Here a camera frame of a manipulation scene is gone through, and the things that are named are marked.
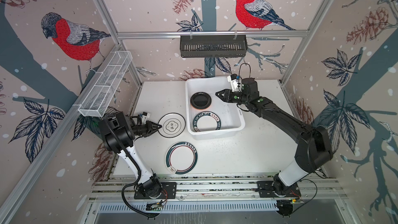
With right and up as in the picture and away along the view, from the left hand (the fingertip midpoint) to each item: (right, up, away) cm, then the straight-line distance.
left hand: (158, 127), depth 95 cm
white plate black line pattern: (+9, +1, +3) cm, 9 cm away
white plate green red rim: (+16, -14, -11) cm, 24 cm away
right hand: (+35, +20, -13) cm, 43 cm away
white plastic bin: (+47, +6, +6) cm, 48 cm away
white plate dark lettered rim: (+31, +4, +4) cm, 31 cm away
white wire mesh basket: (-22, +21, -21) cm, 37 cm away
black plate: (+26, +17, +12) cm, 34 cm away
